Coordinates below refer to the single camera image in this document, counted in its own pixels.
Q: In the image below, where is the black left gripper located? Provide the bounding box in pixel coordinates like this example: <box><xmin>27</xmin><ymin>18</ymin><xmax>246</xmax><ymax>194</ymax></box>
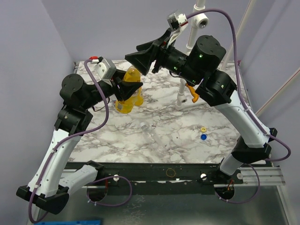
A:
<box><xmin>82</xmin><ymin>68</ymin><xmax>143</xmax><ymax>110</ymax></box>

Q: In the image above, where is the yellow bottle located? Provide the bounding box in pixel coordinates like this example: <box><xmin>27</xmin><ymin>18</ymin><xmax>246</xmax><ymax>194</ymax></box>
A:
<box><xmin>135</xmin><ymin>87</ymin><xmax>144</xmax><ymax>106</ymax></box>
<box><xmin>113</xmin><ymin>66</ymin><xmax>143</xmax><ymax>114</ymax></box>

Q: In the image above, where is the small clear bottle white cap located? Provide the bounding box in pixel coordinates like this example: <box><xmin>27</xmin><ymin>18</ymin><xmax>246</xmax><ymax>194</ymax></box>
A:
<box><xmin>140</xmin><ymin>122</ymin><xmax>167</xmax><ymax>158</ymax></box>

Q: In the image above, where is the blue bottle cap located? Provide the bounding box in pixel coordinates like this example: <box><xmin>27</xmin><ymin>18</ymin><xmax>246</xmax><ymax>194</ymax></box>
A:
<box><xmin>201</xmin><ymin>134</ymin><xmax>207</xmax><ymax>140</ymax></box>

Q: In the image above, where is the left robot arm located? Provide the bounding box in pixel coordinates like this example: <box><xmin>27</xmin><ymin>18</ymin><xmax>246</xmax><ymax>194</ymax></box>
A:
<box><xmin>16</xmin><ymin>70</ymin><xmax>143</xmax><ymax>214</ymax></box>

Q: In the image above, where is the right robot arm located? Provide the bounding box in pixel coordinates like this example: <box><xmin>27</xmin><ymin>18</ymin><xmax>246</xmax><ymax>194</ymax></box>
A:
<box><xmin>125</xmin><ymin>29</ymin><xmax>277</xmax><ymax>184</ymax></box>

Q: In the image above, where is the orange plastic faucet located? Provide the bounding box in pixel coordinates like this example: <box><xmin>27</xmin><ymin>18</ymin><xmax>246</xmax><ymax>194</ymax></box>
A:
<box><xmin>186</xmin><ymin>84</ymin><xmax>199</xmax><ymax>103</ymax></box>

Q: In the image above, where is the blue tray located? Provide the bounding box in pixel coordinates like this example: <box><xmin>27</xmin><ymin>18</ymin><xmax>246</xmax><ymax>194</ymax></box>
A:
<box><xmin>36</xmin><ymin>220</ymin><xmax>102</xmax><ymax>225</ymax></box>

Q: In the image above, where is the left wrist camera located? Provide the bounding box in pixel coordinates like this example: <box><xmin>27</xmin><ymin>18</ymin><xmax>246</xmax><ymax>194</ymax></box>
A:
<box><xmin>90</xmin><ymin>56</ymin><xmax>116</xmax><ymax>84</ymax></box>

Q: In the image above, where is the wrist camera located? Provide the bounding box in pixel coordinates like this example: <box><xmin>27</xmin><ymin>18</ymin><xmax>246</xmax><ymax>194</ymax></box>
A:
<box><xmin>90</xmin><ymin>56</ymin><xmax>116</xmax><ymax>84</ymax></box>
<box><xmin>166</xmin><ymin>9</ymin><xmax>189</xmax><ymax>46</ymax></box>

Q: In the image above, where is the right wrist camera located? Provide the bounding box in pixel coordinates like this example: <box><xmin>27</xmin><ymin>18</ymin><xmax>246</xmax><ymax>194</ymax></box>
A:
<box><xmin>166</xmin><ymin>9</ymin><xmax>189</xmax><ymax>46</ymax></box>

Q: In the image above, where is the white PVC pipe frame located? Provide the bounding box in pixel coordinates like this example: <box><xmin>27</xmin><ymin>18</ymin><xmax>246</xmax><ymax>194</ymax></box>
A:
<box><xmin>174</xmin><ymin>0</ymin><xmax>300</xmax><ymax>115</ymax></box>

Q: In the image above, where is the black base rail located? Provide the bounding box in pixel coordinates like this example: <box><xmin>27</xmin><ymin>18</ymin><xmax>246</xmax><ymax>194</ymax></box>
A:
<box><xmin>63</xmin><ymin>160</ymin><xmax>244</xmax><ymax>195</ymax></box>

